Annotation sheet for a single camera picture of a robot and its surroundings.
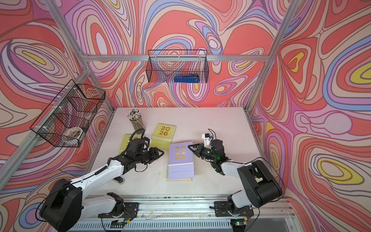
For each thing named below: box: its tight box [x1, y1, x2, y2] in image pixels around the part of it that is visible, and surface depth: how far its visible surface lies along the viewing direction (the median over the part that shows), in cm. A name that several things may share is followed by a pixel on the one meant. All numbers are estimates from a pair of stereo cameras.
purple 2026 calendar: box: [168, 140, 195, 180], surface depth 83 cm
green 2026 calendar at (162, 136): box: [149, 122, 177, 152], surface depth 106 cm
